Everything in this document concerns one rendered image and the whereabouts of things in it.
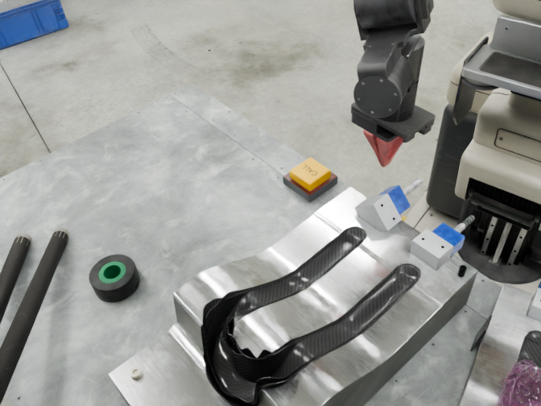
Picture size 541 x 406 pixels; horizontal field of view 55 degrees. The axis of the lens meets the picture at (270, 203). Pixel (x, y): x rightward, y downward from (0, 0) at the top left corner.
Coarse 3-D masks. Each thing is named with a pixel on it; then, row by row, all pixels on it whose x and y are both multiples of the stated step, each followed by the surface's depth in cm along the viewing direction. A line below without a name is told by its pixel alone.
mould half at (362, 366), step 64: (256, 256) 83; (384, 256) 81; (192, 320) 72; (256, 320) 70; (320, 320) 74; (384, 320) 74; (448, 320) 82; (128, 384) 72; (192, 384) 72; (320, 384) 63; (384, 384) 76
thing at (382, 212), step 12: (420, 180) 90; (384, 192) 88; (396, 192) 87; (408, 192) 89; (360, 204) 88; (372, 204) 83; (384, 204) 84; (396, 204) 87; (408, 204) 88; (360, 216) 87; (372, 216) 85; (384, 216) 84; (396, 216) 85; (384, 228) 84
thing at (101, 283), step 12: (96, 264) 91; (108, 264) 91; (120, 264) 91; (132, 264) 91; (96, 276) 89; (108, 276) 92; (120, 276) 89; (132, 276) 89; (96, 288) 88; (108, 288) 87; (120, 288) 88; (132, 288) 90; (108, 300) 89; (120, 300) 90
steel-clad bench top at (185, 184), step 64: (128, 128) 125; (192, 128) 123; (256, 128) 122; (0, 192) 112; (64, 192) 110; (128, 192) 109; (192, 192) 108; (256, 192) 107; (0, 256) 99; (64, 256) 98; (192, 256) 96; (64, 320) 88; (128, 320) 87; (64, 384) 80; (448, 384) 76
